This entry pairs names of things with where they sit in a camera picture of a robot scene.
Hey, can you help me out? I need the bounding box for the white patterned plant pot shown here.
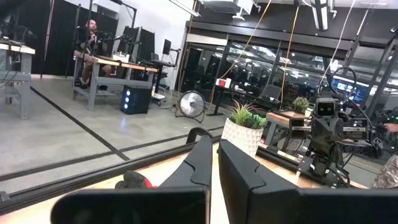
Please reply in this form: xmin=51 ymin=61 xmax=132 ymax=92
xmin=221 ymin=117 xmax=264 ymax=158

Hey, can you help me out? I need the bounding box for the green artificial plant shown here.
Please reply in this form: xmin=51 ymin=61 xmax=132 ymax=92
xmin=228 ymin=101 xmax=268 ymax=130

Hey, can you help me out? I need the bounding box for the black computer tower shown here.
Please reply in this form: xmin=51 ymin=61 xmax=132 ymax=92
xmin=120 ymin=85 xmax=152 ymax=115

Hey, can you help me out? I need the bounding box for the yellow hanging cord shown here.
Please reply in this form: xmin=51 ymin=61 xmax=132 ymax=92
xmin=217 ymin=0 xmax=273 ymax=82
xmin=280 ymin=6 xmax=300 ymax=103

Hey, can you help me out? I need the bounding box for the round floor fan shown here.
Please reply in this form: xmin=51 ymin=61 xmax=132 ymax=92
xmin=175 ymin=90 xmax=207 ymax=124

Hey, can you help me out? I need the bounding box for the grey workbench with wooden top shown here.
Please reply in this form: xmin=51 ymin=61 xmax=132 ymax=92
xmin=72 ymin=49 xmax=159 ymax=112
xmin=0 ymin=40 xmax=36 ymax=120

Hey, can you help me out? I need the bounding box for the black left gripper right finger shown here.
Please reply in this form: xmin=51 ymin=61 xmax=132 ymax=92
xmin=218 ymin=139 xmax=398 ymax=224

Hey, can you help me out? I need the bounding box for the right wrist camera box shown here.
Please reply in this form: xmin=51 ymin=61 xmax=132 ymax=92
xmin=315 ymin=97 xmax=342 ymax=118

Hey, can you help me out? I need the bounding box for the small wooden side table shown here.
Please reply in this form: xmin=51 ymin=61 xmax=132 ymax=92
xmin=266 ymin=110 xmax=307 ymax=147

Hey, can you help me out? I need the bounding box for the seated person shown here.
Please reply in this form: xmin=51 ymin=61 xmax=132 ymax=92
xmin=76 ymin=19 xmax=114 ymax=90

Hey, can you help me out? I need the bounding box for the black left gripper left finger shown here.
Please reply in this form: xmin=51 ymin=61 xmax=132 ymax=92
xmin=51 ymin=135 xmax=213 ymax=224

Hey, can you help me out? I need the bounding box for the grey office chair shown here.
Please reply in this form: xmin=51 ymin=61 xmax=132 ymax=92
xmin=260 ymin=83 xmax=282 ymax=101

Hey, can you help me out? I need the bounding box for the black office desk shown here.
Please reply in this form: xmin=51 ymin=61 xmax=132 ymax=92
xmin=206 ymin=83 xmax=280 ymax=118

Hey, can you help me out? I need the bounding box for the small potted green plant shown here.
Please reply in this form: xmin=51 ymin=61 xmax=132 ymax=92
xmin=292 ymin=96 xmax=310 ymax=114

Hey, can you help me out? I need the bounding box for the lit blue computer monitor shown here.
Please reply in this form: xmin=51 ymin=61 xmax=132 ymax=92
xmin=330 ymin=75 xmax=370 ymax=106

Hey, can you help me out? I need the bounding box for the red and black garden glove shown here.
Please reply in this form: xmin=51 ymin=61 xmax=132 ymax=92
xmin=114 ymin=170 xmax=159 ymax=190

